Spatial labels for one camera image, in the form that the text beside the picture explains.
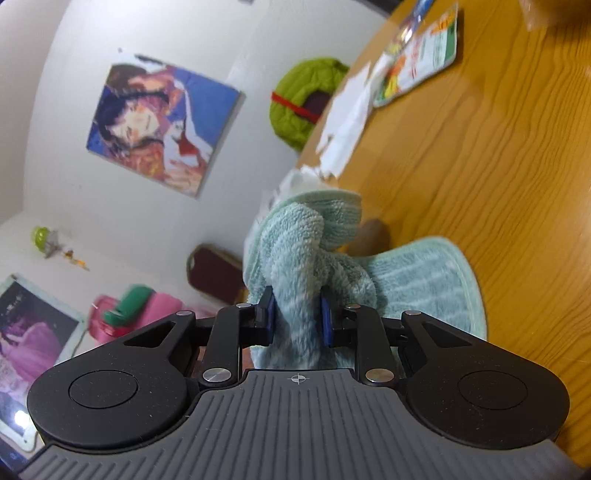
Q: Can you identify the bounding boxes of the green puffer jacket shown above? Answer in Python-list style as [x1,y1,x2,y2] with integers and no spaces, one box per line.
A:
[269,58,352,153]

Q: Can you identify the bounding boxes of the wall poster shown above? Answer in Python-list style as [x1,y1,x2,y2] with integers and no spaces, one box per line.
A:
[85,53,245,199]

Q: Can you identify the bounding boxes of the pink water bottle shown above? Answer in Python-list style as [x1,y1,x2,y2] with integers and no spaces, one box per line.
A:
[90,284,185,344]

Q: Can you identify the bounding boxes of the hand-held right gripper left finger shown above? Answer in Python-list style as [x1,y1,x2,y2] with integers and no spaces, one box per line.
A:
[122,286,278,388]

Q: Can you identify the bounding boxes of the teal striped towel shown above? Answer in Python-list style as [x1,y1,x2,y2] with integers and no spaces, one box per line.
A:
[242,189,488,370]

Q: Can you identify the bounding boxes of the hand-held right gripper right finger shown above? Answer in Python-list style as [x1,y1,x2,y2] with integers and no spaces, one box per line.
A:
[320,286,490,388]

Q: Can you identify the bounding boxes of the blue snack packet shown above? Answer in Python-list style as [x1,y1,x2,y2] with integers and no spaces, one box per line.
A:
[397,0,437,33]

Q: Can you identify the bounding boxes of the white tissue pack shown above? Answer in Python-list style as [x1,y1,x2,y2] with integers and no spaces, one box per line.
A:
[316,60,377,181]

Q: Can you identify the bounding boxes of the green wall ornament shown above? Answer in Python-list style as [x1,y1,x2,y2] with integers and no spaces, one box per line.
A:
[31,225,89,271]

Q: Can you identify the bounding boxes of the smartphone in cream case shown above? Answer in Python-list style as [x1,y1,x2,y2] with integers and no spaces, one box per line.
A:
[0,273,88,462]

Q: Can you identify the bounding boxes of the green and white snack packet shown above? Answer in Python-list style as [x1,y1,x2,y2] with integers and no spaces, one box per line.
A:
[372,2,459,109]

